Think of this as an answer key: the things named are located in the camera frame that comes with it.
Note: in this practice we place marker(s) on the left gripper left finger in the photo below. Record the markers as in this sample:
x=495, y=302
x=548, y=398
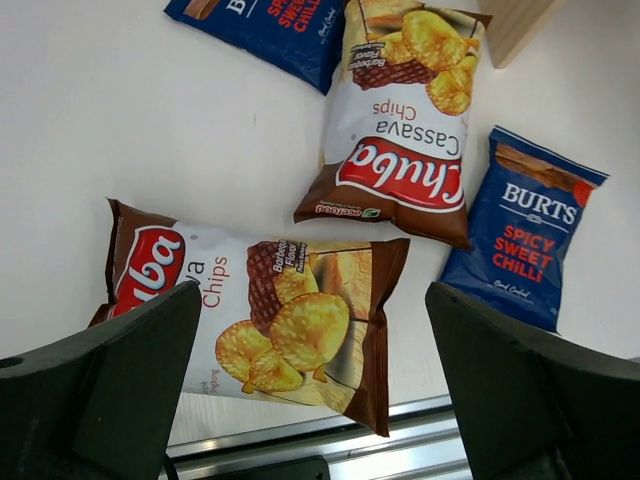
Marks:
x=100, y=404

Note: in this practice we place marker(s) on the wooden two-tier shelf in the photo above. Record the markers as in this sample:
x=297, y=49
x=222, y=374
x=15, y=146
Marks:
x=514, y=24

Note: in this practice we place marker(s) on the blue Burts chilli bag back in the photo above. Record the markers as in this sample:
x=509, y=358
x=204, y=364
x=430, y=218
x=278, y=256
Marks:
x=300, y=37

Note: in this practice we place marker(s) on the chuba cassava chips bag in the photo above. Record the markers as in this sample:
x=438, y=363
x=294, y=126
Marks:
x=399, y=119
x=294, y=321

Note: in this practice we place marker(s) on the Chuba cassava chips bag front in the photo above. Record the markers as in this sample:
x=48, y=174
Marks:
x=294, y=321

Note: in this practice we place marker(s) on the Chuba cassava chips bag upright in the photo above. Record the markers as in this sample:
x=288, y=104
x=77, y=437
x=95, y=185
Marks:
x=399, y=119

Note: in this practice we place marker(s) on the aluminium mounting rail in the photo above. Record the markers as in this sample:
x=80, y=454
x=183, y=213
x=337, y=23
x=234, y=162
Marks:
x=424, y=443

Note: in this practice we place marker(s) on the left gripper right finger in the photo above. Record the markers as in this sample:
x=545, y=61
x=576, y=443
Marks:
x=530, y=405

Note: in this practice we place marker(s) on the blue burts chilli bag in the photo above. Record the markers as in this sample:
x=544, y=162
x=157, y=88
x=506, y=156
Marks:
x=300, y=37
x=523, y=218

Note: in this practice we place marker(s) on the blue Burts chilli bag front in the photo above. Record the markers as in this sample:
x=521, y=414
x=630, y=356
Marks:
x=523, y=218

